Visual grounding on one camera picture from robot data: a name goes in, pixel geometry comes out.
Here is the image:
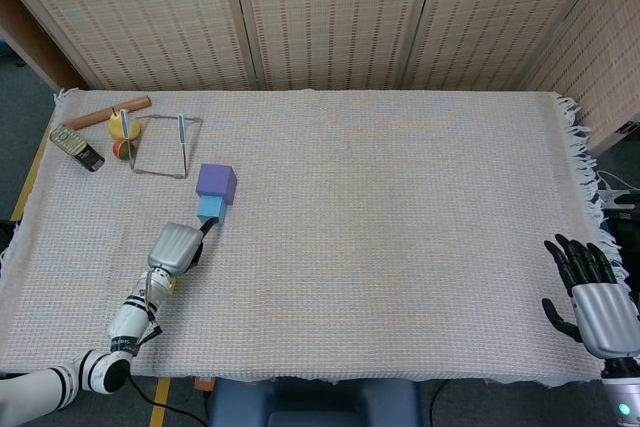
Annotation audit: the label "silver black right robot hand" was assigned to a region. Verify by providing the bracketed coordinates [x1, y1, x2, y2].
[542, 233, 640, 361]

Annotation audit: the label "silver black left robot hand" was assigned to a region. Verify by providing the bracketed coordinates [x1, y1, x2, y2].
[146, 216, 221, 277]

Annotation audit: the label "medium blue foam cube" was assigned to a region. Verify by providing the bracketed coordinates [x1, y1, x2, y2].
[196, 194, 227, 226]

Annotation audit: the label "large purple foam cube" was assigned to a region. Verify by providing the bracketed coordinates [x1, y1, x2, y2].
[195, 163, 238, 207]

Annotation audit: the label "blue robot base seat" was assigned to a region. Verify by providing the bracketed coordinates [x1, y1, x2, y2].
[207, 377, 421, 427]

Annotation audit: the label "small orange green toy fruit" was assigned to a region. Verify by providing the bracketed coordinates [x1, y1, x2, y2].
[111, 139, 135, 162]

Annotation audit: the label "yellow toy pear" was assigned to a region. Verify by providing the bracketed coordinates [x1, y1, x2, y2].
[108, 107, 141, 141]

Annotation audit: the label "black tin can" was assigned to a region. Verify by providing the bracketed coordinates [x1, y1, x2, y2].
[48, 124, 106, 174]

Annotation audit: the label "wooden rolling stick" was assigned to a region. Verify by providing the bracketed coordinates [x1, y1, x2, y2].
[63, 95, 153, 131]

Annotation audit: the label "beige woven tablecloth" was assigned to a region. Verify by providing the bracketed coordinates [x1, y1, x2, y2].
[0, 88, 631, 391]

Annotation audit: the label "woven bamboo screen panel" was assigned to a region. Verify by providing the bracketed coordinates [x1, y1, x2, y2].
[402, 0, 619, 93]
[227, 0, 444, 92]
[0, 0, 259, 92]
[522, 0, 640, 158]

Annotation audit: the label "brown wooden board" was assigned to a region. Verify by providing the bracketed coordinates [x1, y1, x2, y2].
[0, 0, 86, 91]

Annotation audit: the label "grey metal wire stand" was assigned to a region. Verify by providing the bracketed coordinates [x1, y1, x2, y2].
[128, 108, 204, 181]

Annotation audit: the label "white clip with cable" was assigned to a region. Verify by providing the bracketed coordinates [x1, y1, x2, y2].
[595, 170, 640, 208]

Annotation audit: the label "black floor cable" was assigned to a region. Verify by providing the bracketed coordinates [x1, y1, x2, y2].
[127, 374, 209, 427]

